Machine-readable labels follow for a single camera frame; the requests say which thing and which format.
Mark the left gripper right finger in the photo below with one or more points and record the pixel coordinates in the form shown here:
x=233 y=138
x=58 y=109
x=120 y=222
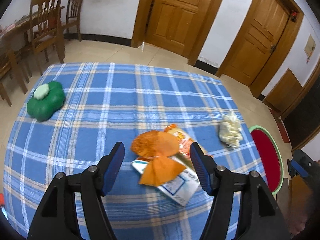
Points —
x=259 y=214

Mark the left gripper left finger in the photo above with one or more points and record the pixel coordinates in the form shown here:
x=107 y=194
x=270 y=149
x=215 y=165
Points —
x=56 y=217

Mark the white blue medicine box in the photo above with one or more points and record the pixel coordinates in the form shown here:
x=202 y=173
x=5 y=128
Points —
x=183 y=187

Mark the orange snack bag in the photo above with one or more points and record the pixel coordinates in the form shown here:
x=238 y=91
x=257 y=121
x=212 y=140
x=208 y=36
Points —
x=185 y=141

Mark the orange wrapper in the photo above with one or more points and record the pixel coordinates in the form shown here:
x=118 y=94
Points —
x=157 y=147

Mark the red door mat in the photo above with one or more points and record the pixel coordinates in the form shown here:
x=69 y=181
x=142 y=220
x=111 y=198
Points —
x=280 y=126

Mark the small wooden cabinet door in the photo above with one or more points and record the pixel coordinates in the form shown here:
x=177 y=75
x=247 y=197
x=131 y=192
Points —
x=284 y=93

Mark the blue plaid tablecloth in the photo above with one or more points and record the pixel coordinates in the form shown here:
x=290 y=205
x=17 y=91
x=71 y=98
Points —
x=106 y=103

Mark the green flower-shaped container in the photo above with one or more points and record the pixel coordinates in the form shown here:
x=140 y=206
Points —
x=46 y=100

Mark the right wooden door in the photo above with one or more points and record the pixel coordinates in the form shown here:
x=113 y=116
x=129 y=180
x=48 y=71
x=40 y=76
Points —
x=264 y=32

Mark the front wooden chair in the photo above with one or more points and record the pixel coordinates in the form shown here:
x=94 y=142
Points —
x=5 y=70

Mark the wooden chair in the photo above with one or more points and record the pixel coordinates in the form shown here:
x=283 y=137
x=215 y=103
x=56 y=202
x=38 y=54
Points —
x=73 y=13
x=5 y=70
x=46 y=28

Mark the near wooden chair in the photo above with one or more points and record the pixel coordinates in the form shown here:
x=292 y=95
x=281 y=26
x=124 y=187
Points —
x=46 y=28

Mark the left wooden door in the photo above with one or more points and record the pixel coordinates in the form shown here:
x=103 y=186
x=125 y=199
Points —
x=175 y=24

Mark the far wooden chair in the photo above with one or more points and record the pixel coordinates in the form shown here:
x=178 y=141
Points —
x=73 y=13

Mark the wall electrical panel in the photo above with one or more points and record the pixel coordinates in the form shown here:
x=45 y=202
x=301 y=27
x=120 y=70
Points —
x=309 y=47

